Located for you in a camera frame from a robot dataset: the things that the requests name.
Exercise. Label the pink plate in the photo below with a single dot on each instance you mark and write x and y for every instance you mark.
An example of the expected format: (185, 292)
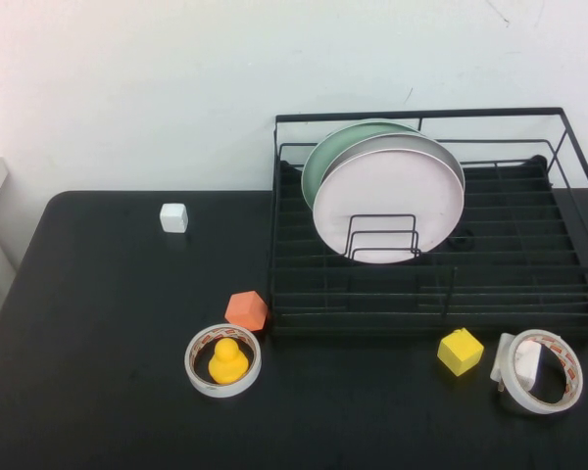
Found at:
(387, 196)

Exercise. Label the green plate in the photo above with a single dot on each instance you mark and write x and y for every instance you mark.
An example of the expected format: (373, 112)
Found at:
(323, 161)

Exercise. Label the orange foam cube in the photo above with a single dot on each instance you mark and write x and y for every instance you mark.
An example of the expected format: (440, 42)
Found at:
(245, 312)

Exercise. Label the white foam cube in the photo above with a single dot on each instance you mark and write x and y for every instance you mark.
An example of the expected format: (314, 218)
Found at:
(174, 218)

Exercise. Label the yellow rubber duck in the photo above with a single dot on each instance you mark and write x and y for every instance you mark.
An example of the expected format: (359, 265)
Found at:
(227, 364)

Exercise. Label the white tape roll around duck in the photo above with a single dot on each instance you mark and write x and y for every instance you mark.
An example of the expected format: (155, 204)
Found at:
(223, 390)

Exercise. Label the yellow foam cube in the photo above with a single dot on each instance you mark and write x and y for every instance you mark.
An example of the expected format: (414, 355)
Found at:
(460, 352)

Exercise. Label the white plug charger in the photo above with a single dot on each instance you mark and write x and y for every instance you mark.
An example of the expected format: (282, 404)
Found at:
(528, 364)

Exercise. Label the white tape roll around charger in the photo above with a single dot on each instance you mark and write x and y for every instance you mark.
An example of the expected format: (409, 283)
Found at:
(529, 399)

